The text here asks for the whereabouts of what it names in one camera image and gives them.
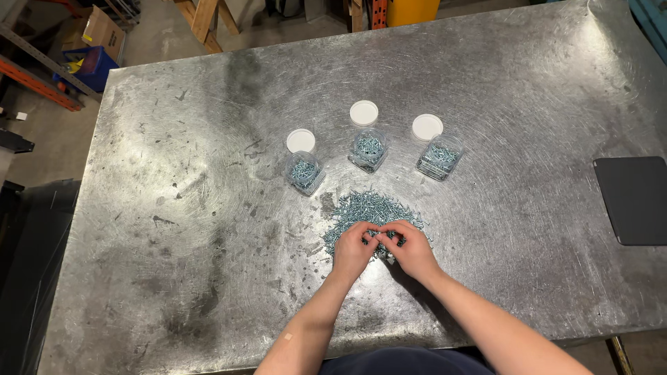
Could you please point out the person's right hand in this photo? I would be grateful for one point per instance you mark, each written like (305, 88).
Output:
(414, 252)

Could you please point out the person's left hand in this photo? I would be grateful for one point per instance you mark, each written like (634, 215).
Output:
(350, 253)

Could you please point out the person's right fingers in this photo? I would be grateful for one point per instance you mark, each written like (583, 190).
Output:
(392, 233)

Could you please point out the person's left fingers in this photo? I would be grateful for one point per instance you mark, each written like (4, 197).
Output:
(366, 232)

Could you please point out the pile of silver screws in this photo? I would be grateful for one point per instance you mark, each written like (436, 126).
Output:
(372, 211)

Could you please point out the clear plastic jar of screws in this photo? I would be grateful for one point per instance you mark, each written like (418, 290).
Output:
(439, 157)
(369, 150)
(304, 174)

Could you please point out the white round jar lid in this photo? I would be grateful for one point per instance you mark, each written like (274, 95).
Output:
(300, 141)
(427, 127)
(363, 113)

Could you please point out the person's dark blue clothing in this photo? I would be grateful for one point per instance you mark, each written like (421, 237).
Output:
(406, 362)

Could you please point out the yellow bin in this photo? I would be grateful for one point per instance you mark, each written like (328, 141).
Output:
(411, 11)

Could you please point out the dark grey tablet case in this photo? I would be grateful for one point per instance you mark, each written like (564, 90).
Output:
(635, 200)

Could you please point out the wooden sawhorse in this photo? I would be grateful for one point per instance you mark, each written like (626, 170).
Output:
(206, 23)

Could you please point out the blue plastic crate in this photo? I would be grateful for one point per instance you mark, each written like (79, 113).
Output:
(91, 67)

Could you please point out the cardboard box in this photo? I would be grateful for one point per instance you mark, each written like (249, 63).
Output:
(103, 32)

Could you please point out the black plastic sheet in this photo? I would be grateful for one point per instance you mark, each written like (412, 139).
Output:
(31, 271)

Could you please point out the orange and grey metal rack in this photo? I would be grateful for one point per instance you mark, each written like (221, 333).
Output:
(36, 70)

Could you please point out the wooden post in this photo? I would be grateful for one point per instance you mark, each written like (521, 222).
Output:
(357, 14)

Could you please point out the orange metal post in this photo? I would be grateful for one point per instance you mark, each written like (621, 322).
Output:
(379, 13)

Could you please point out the teal metal frame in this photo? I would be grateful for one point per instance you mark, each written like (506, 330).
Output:
(651, 23)

